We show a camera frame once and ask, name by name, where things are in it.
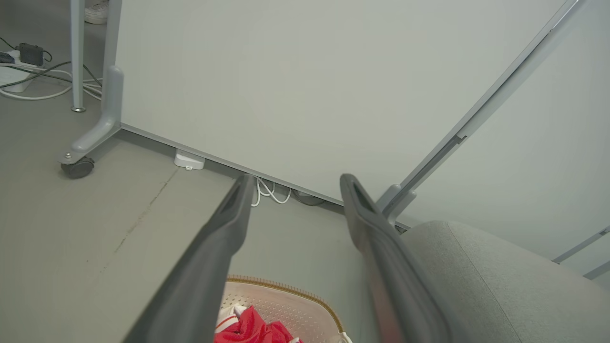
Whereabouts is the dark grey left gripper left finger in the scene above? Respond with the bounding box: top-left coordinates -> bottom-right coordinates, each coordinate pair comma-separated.
123,174 -> 257,343

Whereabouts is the grey metal table leg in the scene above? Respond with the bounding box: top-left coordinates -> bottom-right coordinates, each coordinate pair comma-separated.
70,0 -> 87,113

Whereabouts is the grey cable under partition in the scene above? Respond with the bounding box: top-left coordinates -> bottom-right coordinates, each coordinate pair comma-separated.
291,189 -> 327,207

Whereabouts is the white shoe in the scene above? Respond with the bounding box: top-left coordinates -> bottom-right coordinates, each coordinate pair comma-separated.
84,0 -> 111,25

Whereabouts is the white laundry basket brown rim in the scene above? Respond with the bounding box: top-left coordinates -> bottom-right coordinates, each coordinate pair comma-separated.
217,274 -> 354,343

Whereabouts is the white power strip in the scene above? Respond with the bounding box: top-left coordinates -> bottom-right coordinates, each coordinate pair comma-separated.
0,50 -> 37,94

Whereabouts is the small white wall box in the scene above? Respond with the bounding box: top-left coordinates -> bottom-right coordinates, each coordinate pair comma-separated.
173,149 -> 206,172

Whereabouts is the white floor cable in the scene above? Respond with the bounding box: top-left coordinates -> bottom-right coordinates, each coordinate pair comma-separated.
0,69 -> 103,102

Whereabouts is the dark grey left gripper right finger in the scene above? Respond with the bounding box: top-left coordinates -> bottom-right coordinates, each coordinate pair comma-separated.
340,173 -> 451,343

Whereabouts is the grey partition foot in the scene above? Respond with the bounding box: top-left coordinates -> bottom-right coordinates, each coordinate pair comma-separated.
59,65 -> 125,165

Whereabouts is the red garment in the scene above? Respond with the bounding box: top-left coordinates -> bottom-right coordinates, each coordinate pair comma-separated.
214,305 -> 304,343

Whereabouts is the white partition panel grey frame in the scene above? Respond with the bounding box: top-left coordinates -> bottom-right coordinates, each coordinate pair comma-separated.
102,0 -> 584,234
410,0 -> 610,286

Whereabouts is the black power adapter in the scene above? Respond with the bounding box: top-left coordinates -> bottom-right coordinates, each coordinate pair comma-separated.
16,42 -> 46,67

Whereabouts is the dark grey floor cable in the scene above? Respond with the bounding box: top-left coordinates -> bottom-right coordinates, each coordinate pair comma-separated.
0,61 -> 103,90

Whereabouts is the grey fabric sofa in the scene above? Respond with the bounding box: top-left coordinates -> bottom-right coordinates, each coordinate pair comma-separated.
399,220 -> 610,343

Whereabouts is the looped white cable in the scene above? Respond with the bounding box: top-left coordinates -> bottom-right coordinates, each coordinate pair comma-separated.
251,177 -> 292,208

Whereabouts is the black caster wheel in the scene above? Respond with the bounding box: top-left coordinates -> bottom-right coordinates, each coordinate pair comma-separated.
61,157 -> 95,180

